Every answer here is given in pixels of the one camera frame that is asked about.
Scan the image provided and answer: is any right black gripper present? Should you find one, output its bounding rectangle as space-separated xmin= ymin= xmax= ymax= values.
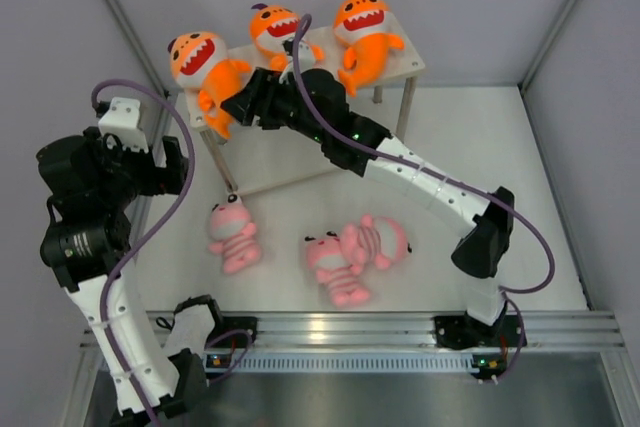
xmin=220 ymin=71 xmax=327 ymax=147

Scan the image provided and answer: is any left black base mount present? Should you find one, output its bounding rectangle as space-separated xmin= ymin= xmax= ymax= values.
xmin=206 ymin=315 xmax=258 ymax=349

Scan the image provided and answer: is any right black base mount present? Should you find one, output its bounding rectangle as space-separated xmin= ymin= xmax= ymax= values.
xmin=434 ymin=314 xmax=527 ymax=350

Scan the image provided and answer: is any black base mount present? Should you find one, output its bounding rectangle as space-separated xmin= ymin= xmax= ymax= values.
xmin=434 ymin=314 xmax=527 ymax=350
xmin=206 ymin=315 xmax=258 ymax=349

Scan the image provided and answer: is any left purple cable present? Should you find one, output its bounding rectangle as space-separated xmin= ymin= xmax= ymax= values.
xmin=91 ymin=79 xmax=256 ymax=423

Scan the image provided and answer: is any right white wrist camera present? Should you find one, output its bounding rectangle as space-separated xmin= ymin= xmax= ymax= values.
xmin=279 ymin=38 xmax=316 ymax=84

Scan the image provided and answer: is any white two-tier wooden shelf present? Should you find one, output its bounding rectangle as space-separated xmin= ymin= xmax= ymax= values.
xmin=176 ymin=16 xmax=425 ymax=196

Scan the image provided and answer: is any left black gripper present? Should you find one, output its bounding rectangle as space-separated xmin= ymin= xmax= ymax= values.
xmin=84 ymin=127 xmax=188 ymax=210

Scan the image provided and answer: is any pink striped plush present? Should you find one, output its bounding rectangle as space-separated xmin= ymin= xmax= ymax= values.
xmin=304 ymin=231 xmax=370 ymax=308
xmin=339 ymin=214 xmax=412 ymax=275
xmin=208 ymin=193 xmax=262 ymax=275

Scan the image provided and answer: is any orange shark plush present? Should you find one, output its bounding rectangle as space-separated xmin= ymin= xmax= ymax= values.
xmin=333 ymin=0 xmax=405 ymax=97
xmin=249 ymin=3 xmax=300 ymax=72
xmin=167 ymin=31 xmax=252 ymax=140

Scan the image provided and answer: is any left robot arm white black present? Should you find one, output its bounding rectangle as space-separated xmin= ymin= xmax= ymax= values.
xmin=36 ymin=127 xmax=226 ymax=426

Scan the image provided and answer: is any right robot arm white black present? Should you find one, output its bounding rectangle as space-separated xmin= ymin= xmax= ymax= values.
xmin=221 ymin=68 xmax=515 ymax=350

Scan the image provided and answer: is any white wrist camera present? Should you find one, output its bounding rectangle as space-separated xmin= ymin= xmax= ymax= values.
xmin=98 ymin=97 xmax=149 ymax=153
xmin=279 ymin=38 xmax=316 ymax=84

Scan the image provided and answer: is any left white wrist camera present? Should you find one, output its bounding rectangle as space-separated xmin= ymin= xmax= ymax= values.
xmin=98 ymin=97 xmax=149 ymax=153

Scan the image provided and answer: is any aluminium front rail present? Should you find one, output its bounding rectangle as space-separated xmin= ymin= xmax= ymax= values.
xmin=204 ymin=311 xmax=625 ymax=378

